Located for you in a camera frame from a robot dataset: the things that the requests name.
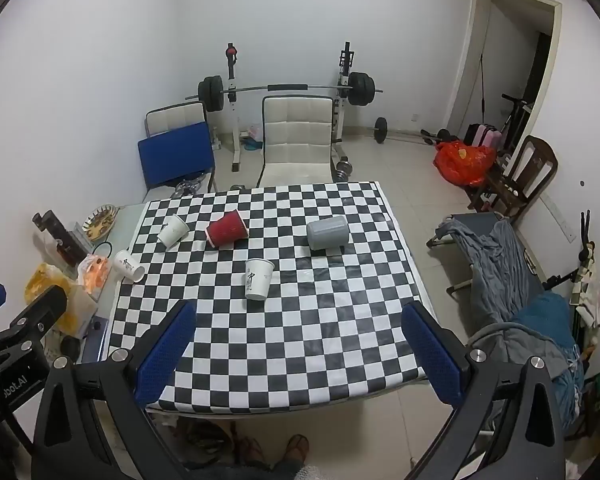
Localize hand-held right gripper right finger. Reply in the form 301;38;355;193
401;301;567;480

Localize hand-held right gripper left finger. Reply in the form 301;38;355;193
31;300;201;480

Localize white printed paper cup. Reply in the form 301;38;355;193
113;249;146;283
244;258;275;301

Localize plain white paper cup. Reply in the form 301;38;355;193
157;214;190;248

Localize red paper cup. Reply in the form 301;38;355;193
205;210;249;249

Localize grey plastic cup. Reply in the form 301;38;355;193
306;215;349;251

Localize yellow plastic bag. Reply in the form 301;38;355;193
24;262;89;337

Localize orange snack bag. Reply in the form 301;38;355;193
77;254;114;302

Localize dark brown box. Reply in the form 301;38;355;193
32;210;89;267

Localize plate with food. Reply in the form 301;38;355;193
82;204;119;239

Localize grey cloth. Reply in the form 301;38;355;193
434;217;549;332

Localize blue cloth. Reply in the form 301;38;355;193
511;292;587;417

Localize black white checkered tablecloth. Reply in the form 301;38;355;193
106;181;428;415

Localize person's left foot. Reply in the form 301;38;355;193
235;435;270;467

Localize person's foot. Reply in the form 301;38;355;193
283;434;311;466
235;435;270;467

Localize folding cot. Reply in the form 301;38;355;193
426;211;552;302

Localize person's right foot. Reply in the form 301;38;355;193
283;434;311;466

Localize chrome metal parts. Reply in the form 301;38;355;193
172;174;207;199

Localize white plastic bag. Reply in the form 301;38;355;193
574;264;600;332

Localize red plastic bag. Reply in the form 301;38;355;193
433;141;496;187

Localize blue board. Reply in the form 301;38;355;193
137;122;216;192

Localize chrome dumbbell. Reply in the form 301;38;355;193
333;157;356;183

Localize dark wooden chair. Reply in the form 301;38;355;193
467;135;560;222

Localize pink suitcase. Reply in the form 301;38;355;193
462;123;502;151

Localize short barbell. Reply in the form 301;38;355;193
373;117;451;145

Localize white padded chair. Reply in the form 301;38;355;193
256;95;335;189
144;101;219;202

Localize white barbell rack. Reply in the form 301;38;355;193
223;41;357;174

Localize black scooter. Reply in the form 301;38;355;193
499;92;533;155

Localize long barbell with black plates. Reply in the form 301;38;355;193
198;72;384;113

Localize wall ruler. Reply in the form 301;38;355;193
544;194;577;242

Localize door frame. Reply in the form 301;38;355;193
442;0;564;147

